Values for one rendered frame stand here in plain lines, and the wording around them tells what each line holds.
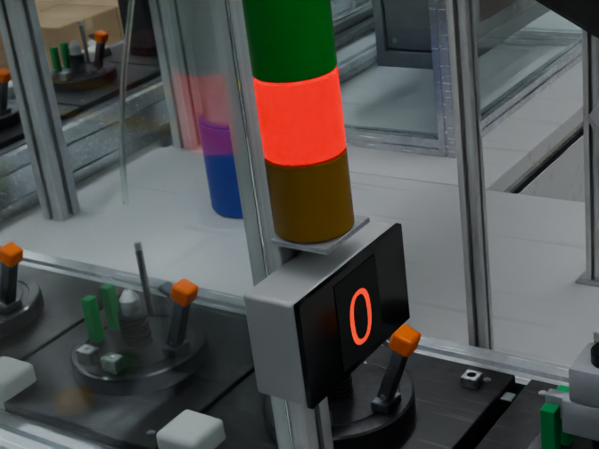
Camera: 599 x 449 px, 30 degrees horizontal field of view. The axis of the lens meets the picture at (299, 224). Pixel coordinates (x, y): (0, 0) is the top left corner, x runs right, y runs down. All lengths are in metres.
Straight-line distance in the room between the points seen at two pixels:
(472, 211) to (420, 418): 0.21
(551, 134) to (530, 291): 0.58
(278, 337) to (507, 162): 1.23
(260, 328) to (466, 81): 0.45
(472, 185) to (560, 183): 0.97
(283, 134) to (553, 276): 0.88
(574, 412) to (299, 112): 0.36
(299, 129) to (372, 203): 1.10
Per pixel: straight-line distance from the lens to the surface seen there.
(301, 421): 0.76
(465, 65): 1.04
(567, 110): 2.09
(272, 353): 0.67
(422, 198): 1.74
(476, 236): 1.10
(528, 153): 1.89
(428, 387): 1.06
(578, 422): 0.88
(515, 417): 1.01
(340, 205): 0.67
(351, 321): 0.69
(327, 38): 0.64
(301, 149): 0.64
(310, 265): 0.69
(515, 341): 1.34
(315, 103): 0.64
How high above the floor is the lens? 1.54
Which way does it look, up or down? 24 degrees down
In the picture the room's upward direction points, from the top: 7 degrees counter-clockwise
